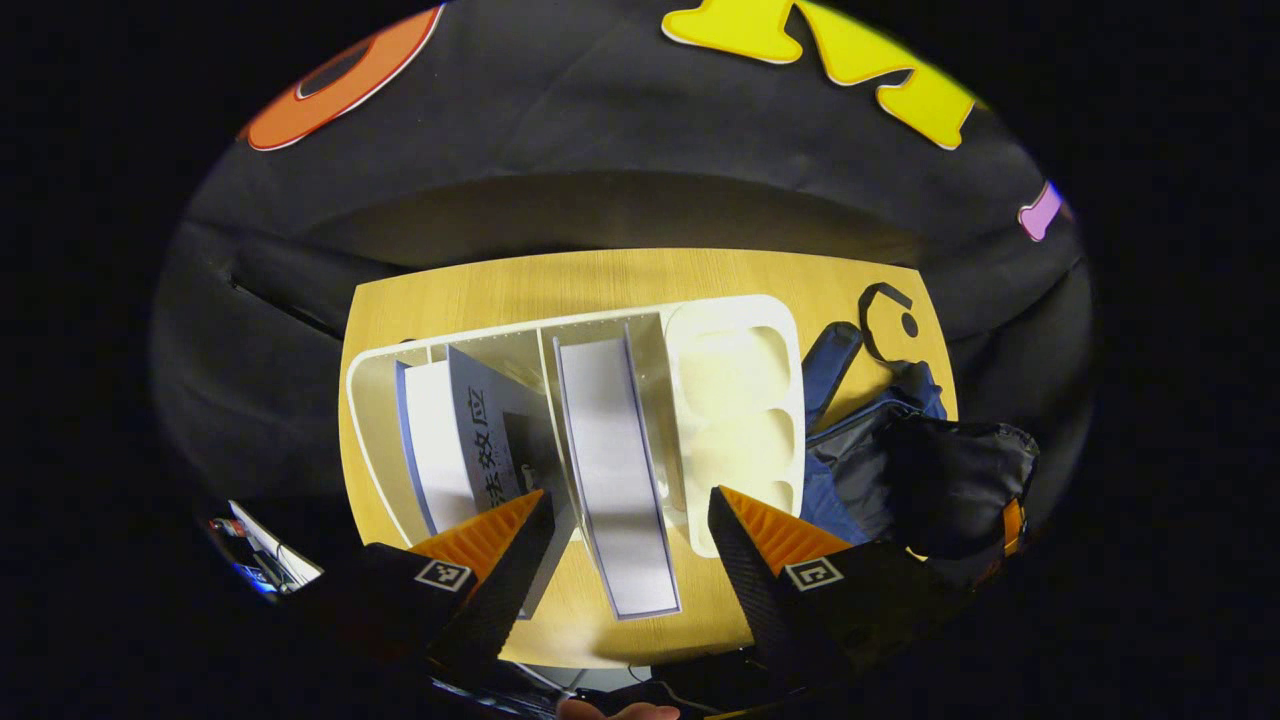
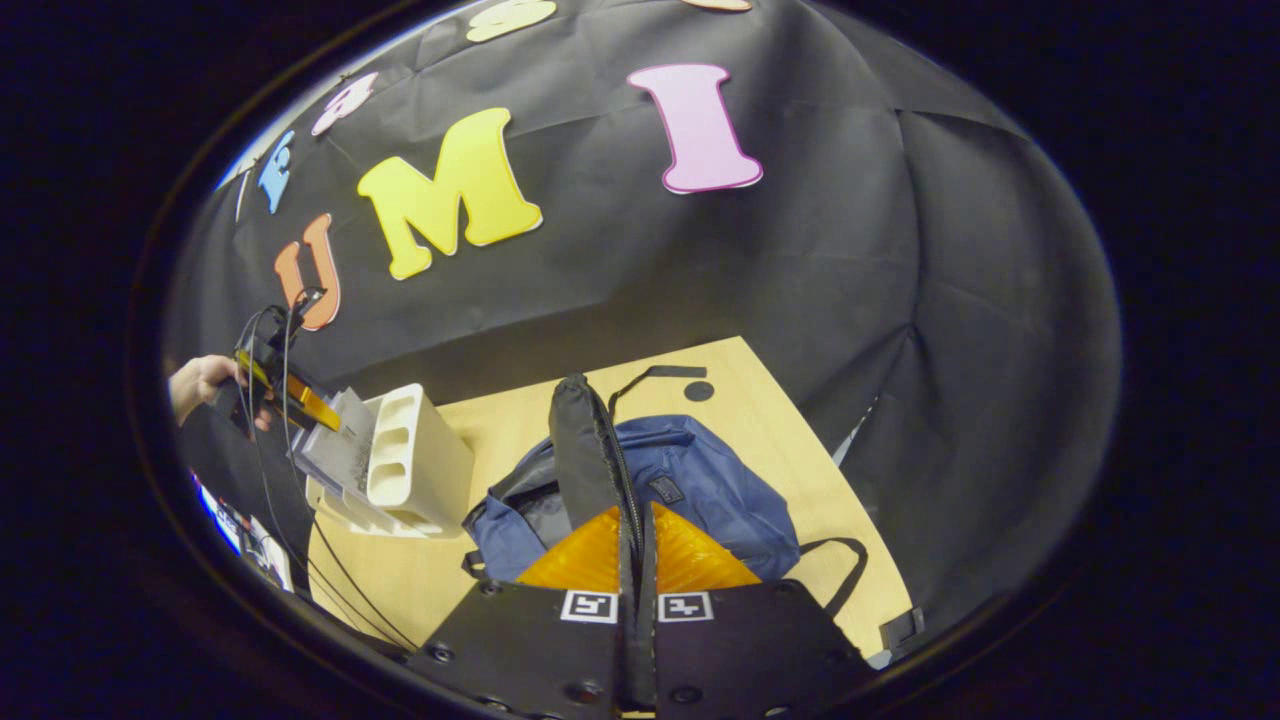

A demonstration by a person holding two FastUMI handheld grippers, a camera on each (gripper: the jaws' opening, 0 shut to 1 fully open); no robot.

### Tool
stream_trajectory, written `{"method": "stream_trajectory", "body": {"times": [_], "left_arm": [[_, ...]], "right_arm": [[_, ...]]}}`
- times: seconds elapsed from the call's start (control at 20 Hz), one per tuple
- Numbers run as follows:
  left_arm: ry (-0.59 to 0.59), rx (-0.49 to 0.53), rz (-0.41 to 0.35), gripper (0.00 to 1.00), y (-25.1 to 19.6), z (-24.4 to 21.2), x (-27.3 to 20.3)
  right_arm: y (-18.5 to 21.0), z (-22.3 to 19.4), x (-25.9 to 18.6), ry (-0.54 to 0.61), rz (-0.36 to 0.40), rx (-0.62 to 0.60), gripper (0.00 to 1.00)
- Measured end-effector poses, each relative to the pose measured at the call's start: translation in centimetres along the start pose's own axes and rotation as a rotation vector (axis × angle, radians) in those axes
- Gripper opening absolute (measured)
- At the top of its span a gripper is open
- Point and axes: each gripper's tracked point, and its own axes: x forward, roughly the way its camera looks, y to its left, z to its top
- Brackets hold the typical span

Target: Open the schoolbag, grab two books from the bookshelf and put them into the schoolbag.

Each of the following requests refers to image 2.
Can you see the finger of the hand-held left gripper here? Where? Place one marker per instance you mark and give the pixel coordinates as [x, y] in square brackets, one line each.
[300, 395]

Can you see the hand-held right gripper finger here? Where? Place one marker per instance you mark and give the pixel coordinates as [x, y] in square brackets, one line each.
[652, 640]
[627, 650]

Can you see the white bookshelf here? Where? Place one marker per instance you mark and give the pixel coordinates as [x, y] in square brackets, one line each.
[425, 480]

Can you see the blue schoolbag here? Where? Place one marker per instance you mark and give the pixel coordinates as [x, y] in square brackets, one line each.
[700, 490]

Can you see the clutter of small items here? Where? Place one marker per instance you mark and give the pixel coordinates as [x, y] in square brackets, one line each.
[235, 525]

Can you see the thin white pole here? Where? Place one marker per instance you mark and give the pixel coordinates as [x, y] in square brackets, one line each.
[242, 196]

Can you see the black round table sticker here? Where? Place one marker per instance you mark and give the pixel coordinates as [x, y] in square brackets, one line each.
[698, 391]

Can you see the black backdrop cloth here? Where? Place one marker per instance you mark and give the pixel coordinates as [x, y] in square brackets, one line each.
[800, 250]

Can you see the black table corner bracket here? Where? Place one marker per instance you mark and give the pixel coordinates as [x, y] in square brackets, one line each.
[900, 630]

